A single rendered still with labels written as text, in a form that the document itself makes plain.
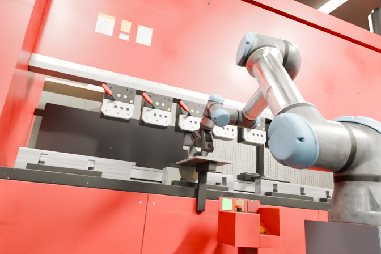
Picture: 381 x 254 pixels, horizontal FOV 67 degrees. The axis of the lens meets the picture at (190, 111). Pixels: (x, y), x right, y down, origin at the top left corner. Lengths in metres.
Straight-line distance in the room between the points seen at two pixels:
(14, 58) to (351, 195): 1.19
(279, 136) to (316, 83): 1.56
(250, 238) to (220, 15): 1.33
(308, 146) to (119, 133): 1.53
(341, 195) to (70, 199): 0.96
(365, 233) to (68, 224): 1.01
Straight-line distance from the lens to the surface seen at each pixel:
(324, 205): 1.87
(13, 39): 1.35
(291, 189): 1.87
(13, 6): 1.42
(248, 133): 1.72
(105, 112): 1.45
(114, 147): 1.98
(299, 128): 0.63
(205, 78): 1.69
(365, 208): 0.71
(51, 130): 1.98
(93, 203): 1.29
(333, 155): 0.68
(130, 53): 1.60
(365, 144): 0.73
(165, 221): 1.36
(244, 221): 1.21
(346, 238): 0.69
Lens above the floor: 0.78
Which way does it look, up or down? 19 degrees up
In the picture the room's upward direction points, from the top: 5 degrees clockwise
